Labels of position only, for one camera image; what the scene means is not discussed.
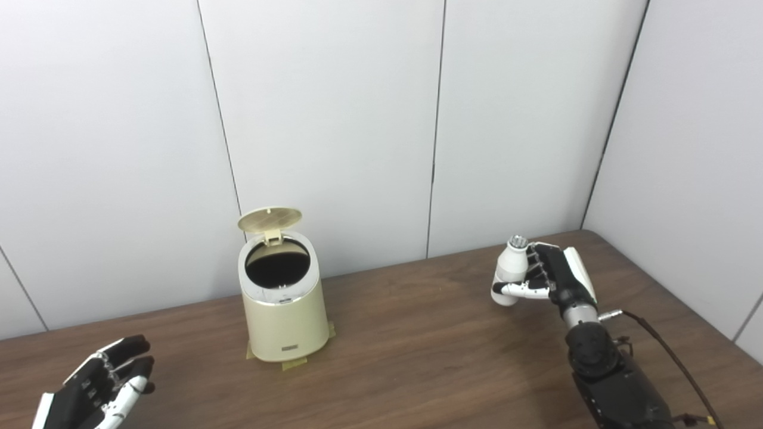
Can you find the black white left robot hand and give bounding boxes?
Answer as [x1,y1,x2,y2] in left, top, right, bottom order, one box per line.
[31,335,156,429]

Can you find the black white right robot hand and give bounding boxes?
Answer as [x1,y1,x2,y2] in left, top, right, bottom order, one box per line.
[492,241,598,315]

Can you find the small white plastic bottle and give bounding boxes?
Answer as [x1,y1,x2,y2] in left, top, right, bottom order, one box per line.
[491,236,530,307]

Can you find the cream-colored round bin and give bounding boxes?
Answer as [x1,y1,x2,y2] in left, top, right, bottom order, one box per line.
[237,231,330,363]

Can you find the cream-colored bin lid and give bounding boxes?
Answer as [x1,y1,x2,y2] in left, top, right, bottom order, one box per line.
[237,207,303,246]

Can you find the thin cable with yellow plug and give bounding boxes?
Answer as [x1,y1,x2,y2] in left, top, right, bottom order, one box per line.
[674,411,719,427]

